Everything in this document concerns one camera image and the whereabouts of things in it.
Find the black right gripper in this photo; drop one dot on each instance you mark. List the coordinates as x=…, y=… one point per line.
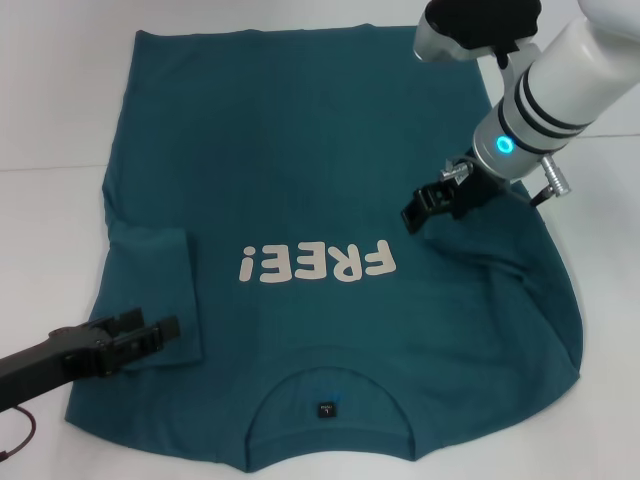
x=475, y=187

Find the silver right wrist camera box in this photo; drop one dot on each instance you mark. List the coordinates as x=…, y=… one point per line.
x=465, y=30

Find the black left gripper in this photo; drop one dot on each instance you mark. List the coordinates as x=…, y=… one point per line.
x=45, y=362

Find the teal T-shirt with FREE print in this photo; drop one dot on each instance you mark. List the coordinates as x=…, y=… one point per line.
x=280, y=175

